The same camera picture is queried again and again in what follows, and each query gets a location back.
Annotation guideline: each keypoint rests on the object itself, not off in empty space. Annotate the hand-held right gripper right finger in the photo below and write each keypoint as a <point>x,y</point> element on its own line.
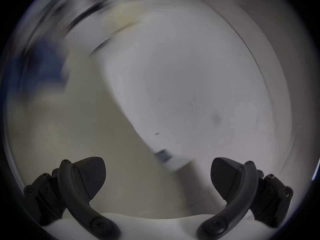
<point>243,196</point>

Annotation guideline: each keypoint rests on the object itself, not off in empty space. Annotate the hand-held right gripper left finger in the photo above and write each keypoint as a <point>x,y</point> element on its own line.
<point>75,196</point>

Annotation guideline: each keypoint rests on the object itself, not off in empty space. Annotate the dark blue shirt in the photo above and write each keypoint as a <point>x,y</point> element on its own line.
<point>43,61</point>

